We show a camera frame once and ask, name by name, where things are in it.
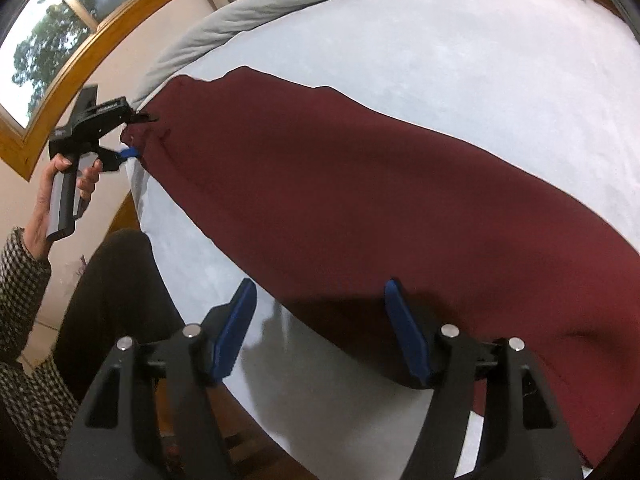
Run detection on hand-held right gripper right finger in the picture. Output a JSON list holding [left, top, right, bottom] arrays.
[[384, 277, 586, 480]]

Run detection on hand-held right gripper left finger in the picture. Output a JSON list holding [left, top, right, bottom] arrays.
[[59, 277, 258, 480]]

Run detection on maroon pants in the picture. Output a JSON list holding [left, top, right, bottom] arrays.
[[121, 66, 640, 468]]

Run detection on person's left forearm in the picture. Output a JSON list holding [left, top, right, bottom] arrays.
[[0, 226, 53, 367]]

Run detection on person's left hand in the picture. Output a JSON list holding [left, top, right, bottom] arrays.
[[22, 155, 103, 262]]

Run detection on wooden framed window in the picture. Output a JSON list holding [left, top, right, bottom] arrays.
[[0, 0, 201, 181]]

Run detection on grey duvet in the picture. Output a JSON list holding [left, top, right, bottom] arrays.
[[132, 0, 588, 107]]

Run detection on person's black trouser leg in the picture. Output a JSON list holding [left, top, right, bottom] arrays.
[[52, 230, 187, 403]]

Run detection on person's checkered jacket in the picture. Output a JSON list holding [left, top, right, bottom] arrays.
[[0, 355, 80, 478]]

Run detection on bed with light blue sheet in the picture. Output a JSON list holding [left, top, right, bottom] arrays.
[[127, 0, 640, 480]]

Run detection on wooden bed frame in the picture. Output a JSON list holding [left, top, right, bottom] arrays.
[[107, 191, 148, 235]]

